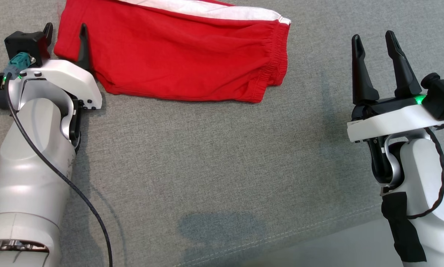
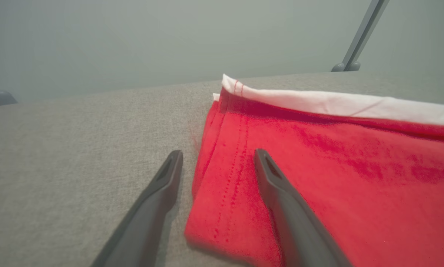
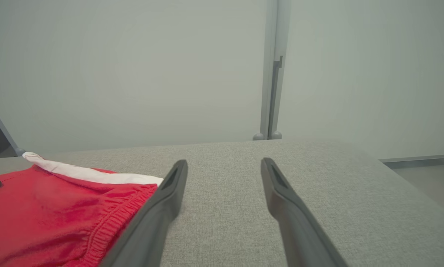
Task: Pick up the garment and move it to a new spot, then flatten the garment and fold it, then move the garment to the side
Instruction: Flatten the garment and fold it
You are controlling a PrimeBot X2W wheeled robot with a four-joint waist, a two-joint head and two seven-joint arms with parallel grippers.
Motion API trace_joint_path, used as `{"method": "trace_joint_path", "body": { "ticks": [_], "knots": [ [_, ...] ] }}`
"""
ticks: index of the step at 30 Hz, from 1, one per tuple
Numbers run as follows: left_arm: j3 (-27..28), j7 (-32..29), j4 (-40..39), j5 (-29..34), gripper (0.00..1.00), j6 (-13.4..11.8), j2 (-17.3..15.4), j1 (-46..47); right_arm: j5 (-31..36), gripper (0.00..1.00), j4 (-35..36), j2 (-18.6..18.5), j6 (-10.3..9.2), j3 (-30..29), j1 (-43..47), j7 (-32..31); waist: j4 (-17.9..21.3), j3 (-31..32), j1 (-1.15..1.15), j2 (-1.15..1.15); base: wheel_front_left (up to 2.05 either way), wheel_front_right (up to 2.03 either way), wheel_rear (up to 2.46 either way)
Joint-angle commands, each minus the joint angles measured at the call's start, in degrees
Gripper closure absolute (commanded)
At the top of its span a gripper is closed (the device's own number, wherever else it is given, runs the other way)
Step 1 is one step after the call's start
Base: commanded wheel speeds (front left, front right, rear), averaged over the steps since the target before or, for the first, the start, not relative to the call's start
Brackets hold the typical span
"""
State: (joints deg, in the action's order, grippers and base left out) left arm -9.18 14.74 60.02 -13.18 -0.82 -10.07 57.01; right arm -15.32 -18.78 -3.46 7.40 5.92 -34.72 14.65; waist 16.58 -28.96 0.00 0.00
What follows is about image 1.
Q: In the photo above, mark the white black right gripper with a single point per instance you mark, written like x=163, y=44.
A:
x=388, y=124

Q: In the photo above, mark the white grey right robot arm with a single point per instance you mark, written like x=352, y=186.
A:
x=422, y=167

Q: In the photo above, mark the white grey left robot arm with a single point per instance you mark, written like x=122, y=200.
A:
x=25, y=185

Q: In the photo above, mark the black tape strip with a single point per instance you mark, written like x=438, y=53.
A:
x=401, y=230

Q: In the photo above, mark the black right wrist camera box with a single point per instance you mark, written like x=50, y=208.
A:
x=442, y=96

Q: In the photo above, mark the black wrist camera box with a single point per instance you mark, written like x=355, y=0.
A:
x=442, y=96
x=25, y=44

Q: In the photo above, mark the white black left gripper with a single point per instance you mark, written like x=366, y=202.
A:
x=66, y=76

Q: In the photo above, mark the red shorts with white stripe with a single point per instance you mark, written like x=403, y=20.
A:
x=177, y=55

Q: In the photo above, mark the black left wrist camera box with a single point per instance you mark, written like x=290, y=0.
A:
x=25, y=44

